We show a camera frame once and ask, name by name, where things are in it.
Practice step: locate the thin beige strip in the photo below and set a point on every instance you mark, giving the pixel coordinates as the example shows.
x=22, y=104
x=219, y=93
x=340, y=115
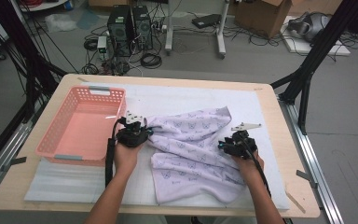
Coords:
x=295, y=201

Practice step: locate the lavender printed towel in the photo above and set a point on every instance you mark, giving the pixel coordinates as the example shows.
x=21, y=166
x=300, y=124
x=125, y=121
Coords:
x=186, y=149

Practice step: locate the pink plastic basket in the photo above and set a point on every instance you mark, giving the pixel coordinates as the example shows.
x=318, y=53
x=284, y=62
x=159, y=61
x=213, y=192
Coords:
x=84, y=130

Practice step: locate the clear plastic bag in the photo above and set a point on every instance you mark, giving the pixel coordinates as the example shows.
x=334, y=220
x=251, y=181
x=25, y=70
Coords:
x=59, y=22

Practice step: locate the black flat device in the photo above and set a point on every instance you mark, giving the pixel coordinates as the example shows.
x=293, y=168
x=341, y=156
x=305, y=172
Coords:
x=206, y=20

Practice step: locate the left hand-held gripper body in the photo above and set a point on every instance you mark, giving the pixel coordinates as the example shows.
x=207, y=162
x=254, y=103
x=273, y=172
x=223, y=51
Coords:
x=132, y=137

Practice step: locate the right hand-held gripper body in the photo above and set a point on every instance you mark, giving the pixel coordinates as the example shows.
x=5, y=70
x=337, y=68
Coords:
x=239, y=146

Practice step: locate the black frame strut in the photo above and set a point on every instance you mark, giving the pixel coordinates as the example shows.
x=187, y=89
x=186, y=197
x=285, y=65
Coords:
x=323, y=40
x=18, y=40

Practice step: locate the grey table clamp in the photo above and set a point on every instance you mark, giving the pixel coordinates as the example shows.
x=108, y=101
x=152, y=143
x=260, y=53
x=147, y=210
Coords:
x=18, y=160
x=304, y=175

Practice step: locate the white metal stand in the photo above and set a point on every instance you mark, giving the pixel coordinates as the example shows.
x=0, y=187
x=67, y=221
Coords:
x=168, y=31

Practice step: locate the aluminium rail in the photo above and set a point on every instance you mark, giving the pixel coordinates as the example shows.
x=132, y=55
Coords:
x=310, y=149
x=0, y=161

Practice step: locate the brown cardboard box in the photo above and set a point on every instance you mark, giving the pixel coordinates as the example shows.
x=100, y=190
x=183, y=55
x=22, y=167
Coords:
x=105, y=2
x=317, y=4

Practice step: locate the white floor board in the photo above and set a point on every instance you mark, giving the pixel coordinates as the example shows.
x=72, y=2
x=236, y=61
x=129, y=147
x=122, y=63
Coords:
x=301, y=48

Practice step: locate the person's right hand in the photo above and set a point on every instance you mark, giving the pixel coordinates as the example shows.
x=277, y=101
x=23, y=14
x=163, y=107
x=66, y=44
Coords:
x=248, y=168

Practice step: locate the large open cardboard box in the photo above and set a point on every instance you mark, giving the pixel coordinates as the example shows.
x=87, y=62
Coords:
x=261, y=15

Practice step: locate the white foam pad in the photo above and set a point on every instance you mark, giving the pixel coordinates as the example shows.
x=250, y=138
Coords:
x=59, y=186

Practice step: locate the white round table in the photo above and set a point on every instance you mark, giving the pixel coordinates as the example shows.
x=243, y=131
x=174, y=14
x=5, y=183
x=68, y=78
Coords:
x=43, y=6

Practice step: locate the white grid mat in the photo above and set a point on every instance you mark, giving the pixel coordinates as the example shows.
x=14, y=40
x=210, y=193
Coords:
x=174, y=96

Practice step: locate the small white box device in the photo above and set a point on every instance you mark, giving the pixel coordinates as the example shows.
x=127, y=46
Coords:
x=102, y=42

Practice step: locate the person's left hand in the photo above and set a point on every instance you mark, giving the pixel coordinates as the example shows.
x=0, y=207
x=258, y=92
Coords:
x=126, y=158

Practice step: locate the grey rounded device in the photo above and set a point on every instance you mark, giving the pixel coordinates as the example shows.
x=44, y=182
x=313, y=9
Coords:
x=313, y=26

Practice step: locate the black computer tower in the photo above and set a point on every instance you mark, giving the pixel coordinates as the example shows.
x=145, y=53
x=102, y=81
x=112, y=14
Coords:
x=119, y=31
x=143, y=28

